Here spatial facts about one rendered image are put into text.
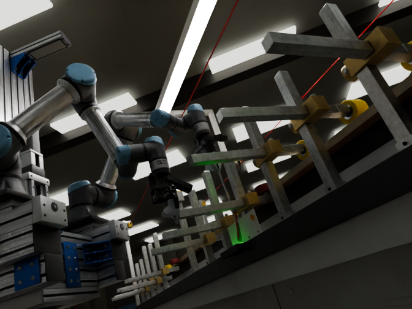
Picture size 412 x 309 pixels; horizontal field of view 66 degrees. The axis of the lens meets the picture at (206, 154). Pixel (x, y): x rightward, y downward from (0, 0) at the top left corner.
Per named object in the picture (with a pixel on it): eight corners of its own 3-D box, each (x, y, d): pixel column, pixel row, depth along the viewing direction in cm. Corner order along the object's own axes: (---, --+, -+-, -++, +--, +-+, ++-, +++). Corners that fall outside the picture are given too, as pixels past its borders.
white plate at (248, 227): (261, 233, 121) (252, 208, 125) (233, 249, 142) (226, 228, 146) (262, 233, 121) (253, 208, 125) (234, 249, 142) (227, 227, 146)
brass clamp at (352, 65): (387, 41, 70) (375, 25, 72) (344, 82, 81) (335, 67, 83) (404, 43, 73) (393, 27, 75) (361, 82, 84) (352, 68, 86)
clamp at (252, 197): (250, 204, 127) (246, 192, 129) (236, 215, 138) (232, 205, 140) (261, 202, 129) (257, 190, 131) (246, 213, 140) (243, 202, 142)
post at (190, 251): (194, 273, 189) (176, 202, 207) (191, 274, 193) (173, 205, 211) (201, 271, 191) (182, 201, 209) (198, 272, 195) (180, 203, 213)
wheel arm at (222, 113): (224, 116, 81) (219, 105, 82) (218, 124, 84) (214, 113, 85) (359, 111, 102) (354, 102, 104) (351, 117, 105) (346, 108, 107)
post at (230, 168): (259, 256, 125) (223, 151, 144) (255, 259, 128) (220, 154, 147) (267, 254, 127) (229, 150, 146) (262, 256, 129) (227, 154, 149)
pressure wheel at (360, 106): (342, 95, 104) (333, 118, 108) (361, 105, 98) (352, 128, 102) (354, 95, 107) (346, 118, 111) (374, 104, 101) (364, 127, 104)
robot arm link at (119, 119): (95, 105, 166) (164, 103, 138) (111, 111, 175) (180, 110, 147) (90, 127, 165) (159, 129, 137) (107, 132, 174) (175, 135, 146)
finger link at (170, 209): (165, 225, 116) (159, 202, 119) (180, 222, 118) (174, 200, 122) (167, 223, 113) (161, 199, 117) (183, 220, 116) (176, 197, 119)
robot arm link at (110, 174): (80, 202, 175) (114, 109, 175) (102, 204, 187) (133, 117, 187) (92, 211, 168) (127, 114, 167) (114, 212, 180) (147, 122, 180)
